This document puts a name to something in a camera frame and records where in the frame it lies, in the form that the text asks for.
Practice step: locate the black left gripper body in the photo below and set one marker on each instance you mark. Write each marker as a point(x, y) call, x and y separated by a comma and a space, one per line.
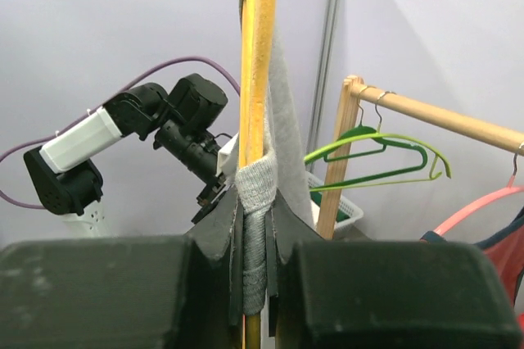
point(209, 197)

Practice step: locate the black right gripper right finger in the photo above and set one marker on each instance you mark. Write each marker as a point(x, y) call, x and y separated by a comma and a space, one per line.
point(364, 294)

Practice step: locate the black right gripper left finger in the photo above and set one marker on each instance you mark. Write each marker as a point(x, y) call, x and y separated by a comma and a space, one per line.
point(170, 291)

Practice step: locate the grey tank top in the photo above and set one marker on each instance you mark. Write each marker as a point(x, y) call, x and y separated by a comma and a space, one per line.
point(281, 169)

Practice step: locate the lime green hanger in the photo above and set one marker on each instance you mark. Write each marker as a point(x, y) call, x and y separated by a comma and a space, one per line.
point(430, 157)

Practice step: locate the yellow hanger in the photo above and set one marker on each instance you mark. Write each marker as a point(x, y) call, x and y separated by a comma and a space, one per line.
point(257, 33)

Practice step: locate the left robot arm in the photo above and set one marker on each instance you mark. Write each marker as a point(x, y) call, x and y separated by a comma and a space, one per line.
point(67, 181)

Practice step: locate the maroon tank top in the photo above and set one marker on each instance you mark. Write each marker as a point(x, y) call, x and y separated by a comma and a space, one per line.
point(478, 277)

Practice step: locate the pink hanger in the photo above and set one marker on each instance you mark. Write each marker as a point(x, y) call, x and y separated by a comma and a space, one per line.
point(509, 190)

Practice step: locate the white plastic basket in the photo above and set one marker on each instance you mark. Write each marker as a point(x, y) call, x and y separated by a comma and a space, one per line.
point(347, 215)

